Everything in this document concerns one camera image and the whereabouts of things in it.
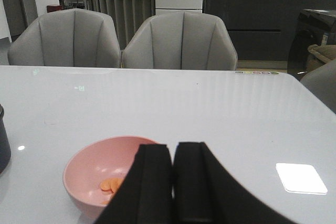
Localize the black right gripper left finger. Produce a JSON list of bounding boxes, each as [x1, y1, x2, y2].
[[95, 144, 172, 223]]

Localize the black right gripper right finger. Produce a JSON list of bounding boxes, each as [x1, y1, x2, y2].
[[173, 142, 292, 223]]

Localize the orange ham slices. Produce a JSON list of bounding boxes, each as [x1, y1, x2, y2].
[[100, 177, 124, 205]]

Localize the pink bowl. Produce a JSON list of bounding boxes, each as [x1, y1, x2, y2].
[[63, 136, 157, 220]]

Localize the coloured sticker strip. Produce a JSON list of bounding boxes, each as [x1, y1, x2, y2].
[[235, 71, 279, 75]]

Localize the dark blue saucepan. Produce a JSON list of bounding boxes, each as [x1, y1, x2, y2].
[[0, 105, 12, 173]]

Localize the grey chair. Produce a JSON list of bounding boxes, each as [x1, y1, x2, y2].
[[122, 11, 238, 70], [8, 8, 121, 68], [300, 59, 335, 113]]

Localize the grey chair at right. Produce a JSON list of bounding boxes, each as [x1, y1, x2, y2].
[[300, 59, 335, 113]]

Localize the left grey chair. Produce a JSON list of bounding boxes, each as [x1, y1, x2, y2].
[[8, 8, 121, 68]]

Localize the dark counter cabinet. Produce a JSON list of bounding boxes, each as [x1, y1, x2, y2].
[[204, 0, 335, 62]]

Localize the beige cushion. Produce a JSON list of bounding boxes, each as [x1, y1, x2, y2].
[[307, 45, 335, 72]]

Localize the black appliance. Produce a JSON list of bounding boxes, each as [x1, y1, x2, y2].
[[287, 9, 335, 80]]

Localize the red bin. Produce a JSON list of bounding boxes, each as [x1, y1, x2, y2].
[[46, 5, 63, 13]]

